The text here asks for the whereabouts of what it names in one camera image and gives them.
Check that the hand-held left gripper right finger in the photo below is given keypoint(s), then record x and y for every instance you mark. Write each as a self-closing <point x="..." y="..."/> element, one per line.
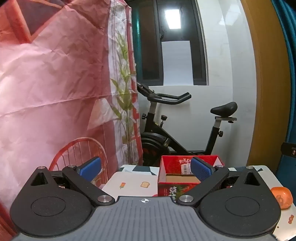
<point x="201" y="169"/>

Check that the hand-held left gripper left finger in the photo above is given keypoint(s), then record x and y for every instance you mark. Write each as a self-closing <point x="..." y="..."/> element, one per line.
<point x="91" y="168"/>

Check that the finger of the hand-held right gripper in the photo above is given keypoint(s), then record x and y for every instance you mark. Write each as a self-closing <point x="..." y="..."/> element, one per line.
<point x="288" y="149"/>

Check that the red cardboard box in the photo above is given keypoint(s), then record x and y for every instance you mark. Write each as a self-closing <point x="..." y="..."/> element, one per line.
<point x="171" y="166"/>

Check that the printed white table mat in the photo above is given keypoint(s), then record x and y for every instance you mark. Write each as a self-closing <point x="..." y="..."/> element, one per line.
<point x="134" y="178"/>

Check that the black exercise bike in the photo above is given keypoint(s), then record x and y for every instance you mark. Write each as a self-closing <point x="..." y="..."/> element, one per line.
<point x="161" y="136"/>

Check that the teal curtain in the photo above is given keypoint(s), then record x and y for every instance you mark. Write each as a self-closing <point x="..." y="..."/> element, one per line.
<point x="291" y="69"/>

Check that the dark window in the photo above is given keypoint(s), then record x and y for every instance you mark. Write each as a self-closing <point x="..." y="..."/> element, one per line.
<point x="150" y="46"/>

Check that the wooden door frame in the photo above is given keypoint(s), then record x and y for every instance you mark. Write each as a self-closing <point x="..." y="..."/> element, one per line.
<point x="266" y="81"/>

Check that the pink printed wall cloth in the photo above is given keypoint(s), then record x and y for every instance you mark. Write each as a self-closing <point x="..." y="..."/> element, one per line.
<point x="57" y="81"/>

